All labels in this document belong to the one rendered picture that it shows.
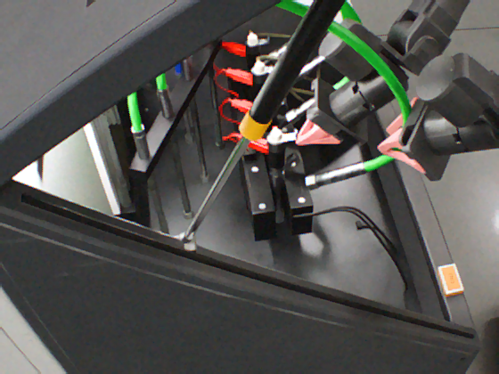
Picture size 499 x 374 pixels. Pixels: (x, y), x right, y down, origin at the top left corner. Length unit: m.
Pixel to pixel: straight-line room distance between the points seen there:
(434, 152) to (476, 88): 0.14
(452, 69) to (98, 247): 0.38
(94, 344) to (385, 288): 0.59
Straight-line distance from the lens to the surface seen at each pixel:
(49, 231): 0.53
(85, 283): 0.60
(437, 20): 0.88
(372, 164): 0.86
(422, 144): 0.75
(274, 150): 0.98
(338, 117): 0.91
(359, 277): 1.14
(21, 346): 0.73
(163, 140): 0.99
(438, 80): 0.66
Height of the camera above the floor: 1.81
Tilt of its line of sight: 51 degrees down
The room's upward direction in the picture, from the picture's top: 5 degrees counter-clockwise
